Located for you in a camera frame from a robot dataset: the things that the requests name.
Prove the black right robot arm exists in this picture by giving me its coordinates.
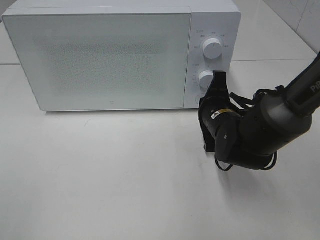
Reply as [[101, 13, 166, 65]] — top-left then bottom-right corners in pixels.
[[198, 58, 320, 171]]

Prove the white microwave door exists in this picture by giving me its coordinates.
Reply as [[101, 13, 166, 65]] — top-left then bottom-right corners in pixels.
[[3, 13, 191, 112]]

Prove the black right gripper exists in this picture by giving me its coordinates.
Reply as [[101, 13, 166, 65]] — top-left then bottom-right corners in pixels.
[[198, 71, 240, 153]]

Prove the white microwave oven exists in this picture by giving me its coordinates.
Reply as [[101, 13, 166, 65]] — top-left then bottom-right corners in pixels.
[[1, 0, 241, 110]]

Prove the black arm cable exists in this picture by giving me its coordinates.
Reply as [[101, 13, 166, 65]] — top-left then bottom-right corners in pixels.
[[214, 152, 278, 173]]

